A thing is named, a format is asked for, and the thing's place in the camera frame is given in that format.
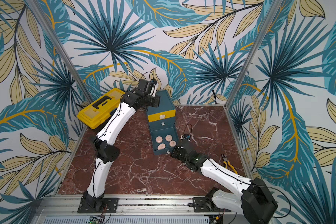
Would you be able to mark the yellow and black toolbox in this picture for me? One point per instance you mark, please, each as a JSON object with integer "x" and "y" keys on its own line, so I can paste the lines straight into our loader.
{"x": 101, "y": 110}

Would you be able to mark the yellow handled pliers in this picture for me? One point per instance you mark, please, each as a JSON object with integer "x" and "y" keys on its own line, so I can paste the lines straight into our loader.
{"x": 227, "y": 164}

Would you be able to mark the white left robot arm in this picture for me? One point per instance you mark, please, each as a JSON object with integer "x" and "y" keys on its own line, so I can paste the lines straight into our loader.
{"x": 107, "y": 153}

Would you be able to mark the aluminium front rail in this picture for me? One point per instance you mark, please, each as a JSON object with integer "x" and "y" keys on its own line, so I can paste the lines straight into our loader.
{"x": 132, "y": 209}

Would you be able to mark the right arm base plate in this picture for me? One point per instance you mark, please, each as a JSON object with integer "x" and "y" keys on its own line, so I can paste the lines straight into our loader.
{"x": 204, "y": 204}

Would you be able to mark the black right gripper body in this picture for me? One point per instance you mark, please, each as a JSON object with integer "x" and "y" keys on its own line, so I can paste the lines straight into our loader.
{"x": 176, "y": 151}

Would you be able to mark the teal drawer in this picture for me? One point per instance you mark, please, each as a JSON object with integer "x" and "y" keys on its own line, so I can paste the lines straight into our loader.
{"x": 163, "y": 133}
{"x": 162, "y": 124}

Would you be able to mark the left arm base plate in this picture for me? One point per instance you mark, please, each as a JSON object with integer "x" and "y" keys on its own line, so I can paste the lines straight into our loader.
{"x": 98, "y": 206}

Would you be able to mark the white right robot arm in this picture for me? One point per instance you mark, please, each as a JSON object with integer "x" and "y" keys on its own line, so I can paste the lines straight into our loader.
{"x": 251, "y": 198}

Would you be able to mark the pink round earphone case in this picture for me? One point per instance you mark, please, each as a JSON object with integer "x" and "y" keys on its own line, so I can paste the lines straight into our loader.
{"x": 172, "y": 143}
{"x": 159, "y": 139}
{"x": 168, "y": 138}

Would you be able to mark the teal bottom drawer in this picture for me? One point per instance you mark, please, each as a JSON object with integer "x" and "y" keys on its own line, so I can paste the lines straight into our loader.
{"x": 163, "y": 133}

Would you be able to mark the pink oval earphone case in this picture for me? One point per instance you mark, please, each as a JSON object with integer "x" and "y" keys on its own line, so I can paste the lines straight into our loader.
{"x": 161, "y": 146}

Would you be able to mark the yellow top drawer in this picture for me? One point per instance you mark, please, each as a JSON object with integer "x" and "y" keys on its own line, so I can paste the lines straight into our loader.
{"x": 156, "y": 116}

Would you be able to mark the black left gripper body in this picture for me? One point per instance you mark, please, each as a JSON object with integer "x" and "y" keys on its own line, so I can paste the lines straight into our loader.
{"x": 151, "y": 100}

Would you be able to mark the teal drawer cabinet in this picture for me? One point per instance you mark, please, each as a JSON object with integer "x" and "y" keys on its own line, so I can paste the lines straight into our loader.
{"x": 165, "y": 104}

